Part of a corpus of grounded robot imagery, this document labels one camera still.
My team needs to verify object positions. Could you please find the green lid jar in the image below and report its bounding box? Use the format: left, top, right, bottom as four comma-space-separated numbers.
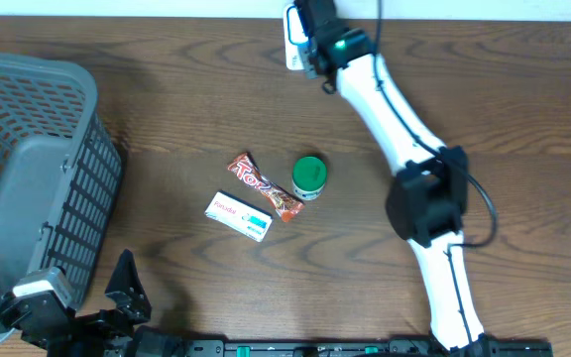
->
291, 156, 327, 200

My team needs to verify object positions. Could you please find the white Panadol medicine box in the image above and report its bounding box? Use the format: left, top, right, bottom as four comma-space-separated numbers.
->
204, 190, 273, 242

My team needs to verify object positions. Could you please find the red Top chocolate bar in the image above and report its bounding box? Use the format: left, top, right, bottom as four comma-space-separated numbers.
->
227, 153, 304, 222

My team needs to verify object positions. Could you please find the orange juice carton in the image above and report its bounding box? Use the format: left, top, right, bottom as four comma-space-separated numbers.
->
297, 44, 317, 79

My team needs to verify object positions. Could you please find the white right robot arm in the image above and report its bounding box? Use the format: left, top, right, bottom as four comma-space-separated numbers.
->
293, 1, 485, 353

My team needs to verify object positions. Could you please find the white barcode scanner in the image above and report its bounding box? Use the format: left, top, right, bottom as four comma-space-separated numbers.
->
283, 2, 308, 71

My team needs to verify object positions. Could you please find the grey plastic mesh basket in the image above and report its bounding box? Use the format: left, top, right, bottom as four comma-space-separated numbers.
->
0, 53, 123, 343

